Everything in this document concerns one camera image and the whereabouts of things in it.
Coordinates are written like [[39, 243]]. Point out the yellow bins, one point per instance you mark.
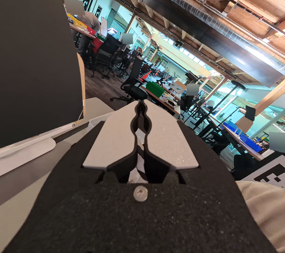
[[74, 20]]

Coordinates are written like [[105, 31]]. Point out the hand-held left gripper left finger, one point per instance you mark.
[[111, 141]]

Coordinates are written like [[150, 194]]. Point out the black office chair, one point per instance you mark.
[[133, 86], [104, 57]]

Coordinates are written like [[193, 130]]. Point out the grey desk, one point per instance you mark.
[[22, 190]]

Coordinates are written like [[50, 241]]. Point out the wooden table with clutter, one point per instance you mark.
[[82, 30]]

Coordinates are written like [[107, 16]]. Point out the black and white marker poster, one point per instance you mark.
[[267, 170]]

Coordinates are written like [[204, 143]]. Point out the distant blue bins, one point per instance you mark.
[[242, 135]]

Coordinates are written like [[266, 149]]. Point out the long silver ceiling duct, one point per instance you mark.
[[211, 19]]

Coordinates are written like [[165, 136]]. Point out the white flat device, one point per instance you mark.
[[26, 155]]

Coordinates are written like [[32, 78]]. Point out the black board with wooden rim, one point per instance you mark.
[[33, 57]]

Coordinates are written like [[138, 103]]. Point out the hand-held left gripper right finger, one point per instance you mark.
[[171, 141]]

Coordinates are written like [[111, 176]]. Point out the clear plastic bin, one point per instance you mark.
[[93, 124]]

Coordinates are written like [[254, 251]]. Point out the orange traffic cone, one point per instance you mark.
[[144, 76]]

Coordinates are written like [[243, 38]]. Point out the green bins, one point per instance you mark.
[[155, 89]]

